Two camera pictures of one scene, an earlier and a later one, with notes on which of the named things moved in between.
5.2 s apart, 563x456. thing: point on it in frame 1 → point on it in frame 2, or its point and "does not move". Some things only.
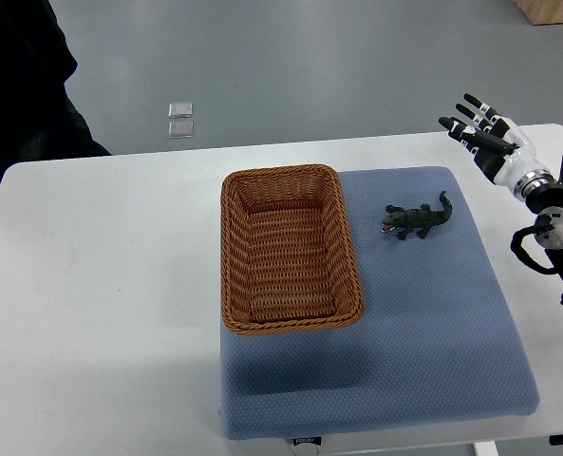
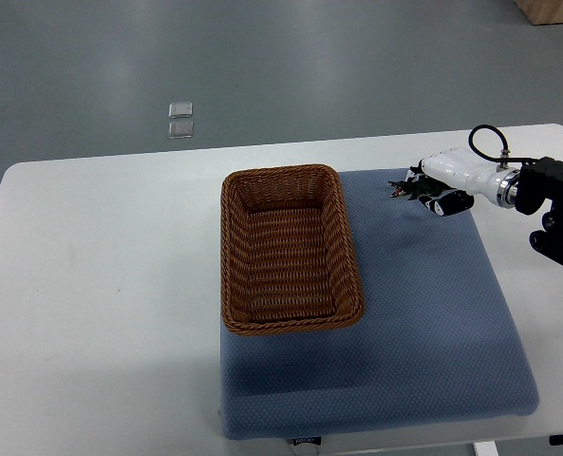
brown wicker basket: x=289 y=260 does not move
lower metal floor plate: x=180 y=129 does not move
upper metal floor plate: x=179 y=109 does not move
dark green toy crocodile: x=420 y=220 → x=422 y=187
